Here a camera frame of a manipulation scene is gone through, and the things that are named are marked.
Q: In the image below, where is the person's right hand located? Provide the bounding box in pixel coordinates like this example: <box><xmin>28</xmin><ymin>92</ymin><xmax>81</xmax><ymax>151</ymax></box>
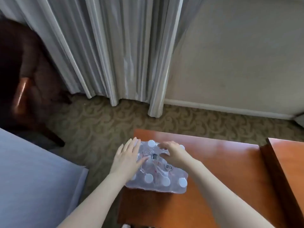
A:
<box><xmin>157</xmin><ymin>141</ymin><xmax>193</xmax><ymax>169</ymax></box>

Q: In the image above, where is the person's left hand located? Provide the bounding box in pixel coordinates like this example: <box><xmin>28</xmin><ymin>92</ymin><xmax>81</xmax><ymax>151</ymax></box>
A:
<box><xmin>109</xmin><ymin>137</ymin><xmax>149</xmax><ymax>183</ymax></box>

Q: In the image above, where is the shrink-wrapped pack of water bottles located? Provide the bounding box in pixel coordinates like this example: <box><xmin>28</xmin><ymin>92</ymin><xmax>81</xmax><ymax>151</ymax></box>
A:
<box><xmin>125</xmin><ymin>140</ymin><xmax>188</xmax><ymax>194</ymax></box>

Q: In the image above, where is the person's right forearm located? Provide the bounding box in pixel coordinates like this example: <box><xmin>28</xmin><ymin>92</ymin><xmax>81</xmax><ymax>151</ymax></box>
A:
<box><xmin>183</xmin><ymin>158</ymin><xmax>276</xmax><ymax>228</ymax></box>

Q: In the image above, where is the person's left forearm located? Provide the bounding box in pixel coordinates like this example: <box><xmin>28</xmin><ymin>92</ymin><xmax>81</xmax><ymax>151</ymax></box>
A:
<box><xmin>57</xmin><ymin>173</ymin><xmax>125</xmax><ymax>228</ymax></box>

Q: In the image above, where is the orange-brown wooden table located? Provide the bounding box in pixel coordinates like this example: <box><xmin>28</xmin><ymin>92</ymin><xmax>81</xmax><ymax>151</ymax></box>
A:
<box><xmin>117</xmin><ymin>129</ymin><xmax>289</xmax><ymax>228</ymax></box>

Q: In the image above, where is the white baseboard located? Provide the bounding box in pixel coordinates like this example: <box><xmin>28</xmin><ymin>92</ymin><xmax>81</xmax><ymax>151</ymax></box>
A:
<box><xmin>164</xmin><ymin>99</ymin><xmax>304</xmax><ymax>127</ymax></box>

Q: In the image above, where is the bed with blue-grey sheet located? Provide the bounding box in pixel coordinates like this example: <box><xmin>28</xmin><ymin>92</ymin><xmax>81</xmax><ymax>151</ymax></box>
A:
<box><xmin>0</xmin><ymin>128</ymin><xmax>89</xmax><ymax>228</ymax></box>

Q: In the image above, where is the grey pleated curtain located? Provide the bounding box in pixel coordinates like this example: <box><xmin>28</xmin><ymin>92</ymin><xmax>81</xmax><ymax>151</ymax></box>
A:
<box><xmin>0</xmin><ymin>0</ymin><xmax>205</xmax><ymax>118</ymax></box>

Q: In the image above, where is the dark brown armchair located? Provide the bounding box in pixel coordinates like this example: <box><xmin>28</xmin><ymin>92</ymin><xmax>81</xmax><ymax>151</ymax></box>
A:
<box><xmin>0</xmin><ymin>18</ymin><xmax>73</xmax><ymax>147</ymax></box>

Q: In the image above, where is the orange-brown wooden desk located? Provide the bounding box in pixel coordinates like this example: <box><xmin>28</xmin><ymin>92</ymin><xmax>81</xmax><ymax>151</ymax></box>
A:
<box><xmin>260</xmin><ymin>138</ymin><xmax>304</xmax><ymax>228</ymax></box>

